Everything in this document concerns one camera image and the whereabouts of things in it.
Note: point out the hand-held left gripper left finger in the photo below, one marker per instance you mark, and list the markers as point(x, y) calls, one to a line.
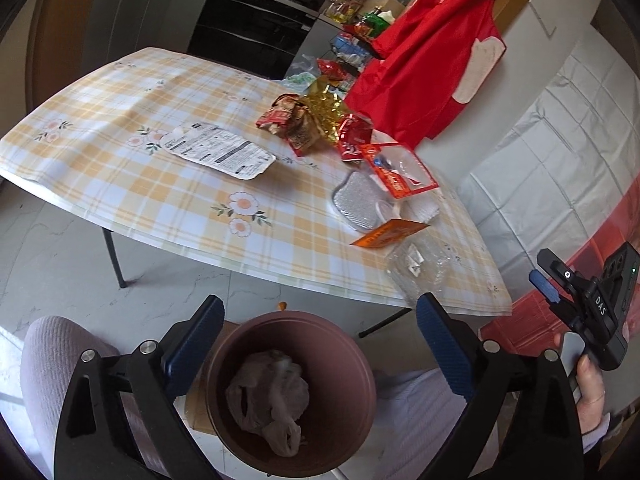
point(192, 345)

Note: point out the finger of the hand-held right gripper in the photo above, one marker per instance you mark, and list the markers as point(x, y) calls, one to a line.
point(542, 285)

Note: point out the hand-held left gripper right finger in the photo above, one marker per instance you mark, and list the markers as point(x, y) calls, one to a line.
point(445, 345)

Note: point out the brown round trash bin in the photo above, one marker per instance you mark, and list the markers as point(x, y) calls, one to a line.
point(300, 340)

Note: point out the gold foil wrapper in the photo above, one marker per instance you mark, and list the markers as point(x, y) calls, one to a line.
point(325, 107)

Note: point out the person's right forearm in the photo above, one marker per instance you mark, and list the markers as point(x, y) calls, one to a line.
point(602, 437)

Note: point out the person's right hand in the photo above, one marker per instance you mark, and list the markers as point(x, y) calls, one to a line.
point(592, 385)

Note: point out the black metal table leg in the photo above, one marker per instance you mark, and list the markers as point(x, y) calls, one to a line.
point(115, 260)
point(385, 322)

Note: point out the clear plastic container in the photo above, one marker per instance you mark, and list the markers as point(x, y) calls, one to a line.
point(420, 270)

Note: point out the crumpled white plastic bag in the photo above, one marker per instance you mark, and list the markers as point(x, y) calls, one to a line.
point(270, 395)

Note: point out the orange sachet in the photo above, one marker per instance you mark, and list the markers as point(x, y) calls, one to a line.
point(385, 235)

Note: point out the white plastic sheet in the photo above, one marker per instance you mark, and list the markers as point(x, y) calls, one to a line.
point(550, 150)

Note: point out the person's left leg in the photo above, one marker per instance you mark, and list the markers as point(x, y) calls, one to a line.
point(45, 350)

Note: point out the orange clear plastic package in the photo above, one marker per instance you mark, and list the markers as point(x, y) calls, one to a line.
point(400, 182)

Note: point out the yellow plaid tablecloth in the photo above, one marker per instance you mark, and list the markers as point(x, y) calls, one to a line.
point(150, 180)

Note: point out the white printed food tray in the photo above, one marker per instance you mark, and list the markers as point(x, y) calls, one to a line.
point(215, 147)

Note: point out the red snack packet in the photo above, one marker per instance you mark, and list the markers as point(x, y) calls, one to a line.
point(352, 137)

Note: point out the brown printed snack wrapper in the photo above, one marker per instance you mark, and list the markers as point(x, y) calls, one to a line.
point(305, 135)

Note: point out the red brown snack wrapper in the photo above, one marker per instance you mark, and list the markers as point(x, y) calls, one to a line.
point(280, 115)

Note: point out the red cloth with white patches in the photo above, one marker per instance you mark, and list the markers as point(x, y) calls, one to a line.
point(425, 60)

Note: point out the white green plastic bag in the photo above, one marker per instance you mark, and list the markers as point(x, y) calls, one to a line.
point(300, 77)

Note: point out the red snack bag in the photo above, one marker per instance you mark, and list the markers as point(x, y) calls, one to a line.
point(335, 72)

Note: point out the snack shelf rack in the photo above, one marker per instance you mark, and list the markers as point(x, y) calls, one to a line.
point(350, 15)

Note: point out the black built-in oven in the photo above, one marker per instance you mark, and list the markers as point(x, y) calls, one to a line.
point(260, 20)

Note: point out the grey kitchen cabinets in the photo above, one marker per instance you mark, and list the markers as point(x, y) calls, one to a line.
point(140, 10)

